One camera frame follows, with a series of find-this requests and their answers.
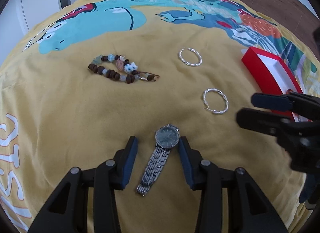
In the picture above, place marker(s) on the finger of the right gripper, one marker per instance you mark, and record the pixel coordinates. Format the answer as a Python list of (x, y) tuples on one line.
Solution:
[(293, 102), (266, 123)]

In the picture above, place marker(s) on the wooden headboard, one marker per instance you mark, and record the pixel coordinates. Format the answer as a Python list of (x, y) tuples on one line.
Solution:
[(293, 15)]

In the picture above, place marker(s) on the red jewelry box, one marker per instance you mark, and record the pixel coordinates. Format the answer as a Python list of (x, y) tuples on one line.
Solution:
[(270, 72)]

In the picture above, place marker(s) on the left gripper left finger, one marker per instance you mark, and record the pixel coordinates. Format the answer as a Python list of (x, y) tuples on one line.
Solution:
[(66, 208)]

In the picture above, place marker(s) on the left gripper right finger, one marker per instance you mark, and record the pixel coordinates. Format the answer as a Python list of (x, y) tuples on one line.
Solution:
[(249, 210)]

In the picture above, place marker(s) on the silver wristwatch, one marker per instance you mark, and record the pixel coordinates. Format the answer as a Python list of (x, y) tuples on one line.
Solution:
[(167, 137)]

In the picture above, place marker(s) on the yellow dinosaur bedspread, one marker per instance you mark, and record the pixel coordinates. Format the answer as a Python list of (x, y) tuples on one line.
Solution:
[(87, 78)]

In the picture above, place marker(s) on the silver twisted hoop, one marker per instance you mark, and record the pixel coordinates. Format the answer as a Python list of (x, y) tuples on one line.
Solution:
[(193, 59), (215, 101)]

